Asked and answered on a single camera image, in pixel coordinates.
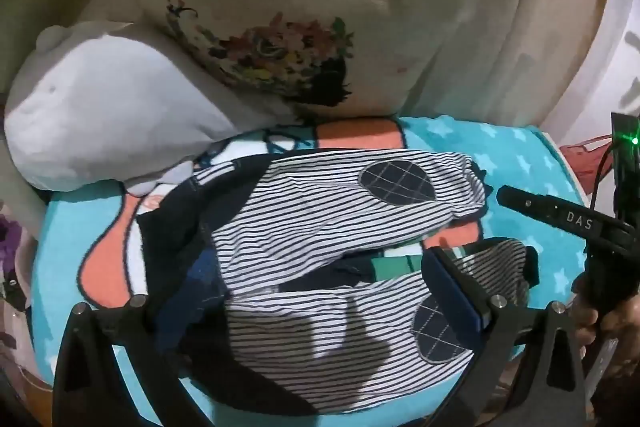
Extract turquoise printed blanket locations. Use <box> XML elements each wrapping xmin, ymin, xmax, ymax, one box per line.
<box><xmin>31</xmin><ymin>116</ymin><xmax>591</xmax><ymax>427</ymax></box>

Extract black cable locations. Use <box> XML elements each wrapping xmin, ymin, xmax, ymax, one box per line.
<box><xmin>589</xmin><ymin>145</ymin><xmax>616</xmax><ymax>214</ymax></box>

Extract person's right hand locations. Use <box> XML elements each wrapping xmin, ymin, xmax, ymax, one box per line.
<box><xmin>570</xmin><ymin>291</ymin><xmax>640</xmax><ymax>359</ymax></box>

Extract beige curtain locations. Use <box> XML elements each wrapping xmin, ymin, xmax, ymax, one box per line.
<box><xmin>425</xmin><ymin>0</ymin><xmax>613</xmax><ymax>128</ymax></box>

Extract purple and black clothes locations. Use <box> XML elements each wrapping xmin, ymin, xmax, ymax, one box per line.
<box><xmin>0</xmin><ymin>209</ymin><xmax>36</xmax><ymax>260</ymax></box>

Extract red plastic object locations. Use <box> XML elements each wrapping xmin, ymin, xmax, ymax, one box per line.
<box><xmin>560</xmin><ymin>134</ymin><xmax>615</xmax><ymax>158</ymax></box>

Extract white plush pillow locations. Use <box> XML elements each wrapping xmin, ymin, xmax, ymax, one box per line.
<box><xmin>4</xmin><ymin>21</ymin><xmax>301</xmax><ymax>192</ymax></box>

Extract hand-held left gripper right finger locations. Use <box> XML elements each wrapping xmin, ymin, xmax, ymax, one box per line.
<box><xmin>423</xmin><ymin>246</ymin><xmax>589</xmax><ymax>427</ymax></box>

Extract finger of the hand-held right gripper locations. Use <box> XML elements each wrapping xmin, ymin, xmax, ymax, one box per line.
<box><xmin>496</xmin><ymin>184</ymin><xmax>634</xmax><ymax>254</ymax></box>

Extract striped pants with checked patches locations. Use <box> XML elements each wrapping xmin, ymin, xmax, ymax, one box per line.
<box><xmin>136</xmin><ymin>149</ymin><xmax>541</xmax><ymax>417</ymax></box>

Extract floral print pillow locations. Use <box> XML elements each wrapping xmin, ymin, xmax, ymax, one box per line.
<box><xmin>102</xmin><ymin>0</ymin><xmax>502</xmax><ymax>120</ymax></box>

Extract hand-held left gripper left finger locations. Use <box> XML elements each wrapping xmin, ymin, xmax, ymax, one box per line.
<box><xmin>52</xmin><ymin>295</ymin><xmax>202</xmax><ymax>427</ymax></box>

